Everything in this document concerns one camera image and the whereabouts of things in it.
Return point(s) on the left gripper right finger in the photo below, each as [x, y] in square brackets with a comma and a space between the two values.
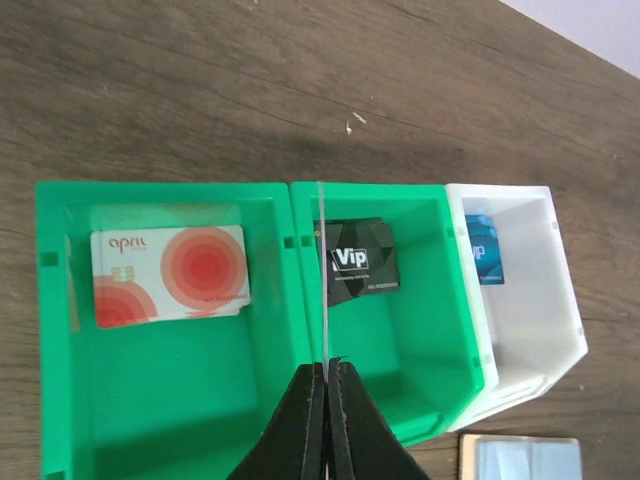
[359, 443]

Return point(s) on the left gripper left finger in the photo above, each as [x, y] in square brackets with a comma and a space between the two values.
[292, 445]

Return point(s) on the beige card holder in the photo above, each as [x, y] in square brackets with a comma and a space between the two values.
[513, 457]

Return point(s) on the red white card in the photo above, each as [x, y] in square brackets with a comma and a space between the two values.
[324, 283]
[159, 274]

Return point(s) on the black vip card in bin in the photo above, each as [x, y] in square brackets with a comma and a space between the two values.
[360, 255]

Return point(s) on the blue vip card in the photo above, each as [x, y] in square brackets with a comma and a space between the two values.
[486, 253]

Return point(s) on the green plastic bin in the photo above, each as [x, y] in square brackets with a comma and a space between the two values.
[177, 399]
[415, 348]

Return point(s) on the white plastic bin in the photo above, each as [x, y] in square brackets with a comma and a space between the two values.
[529, 330]

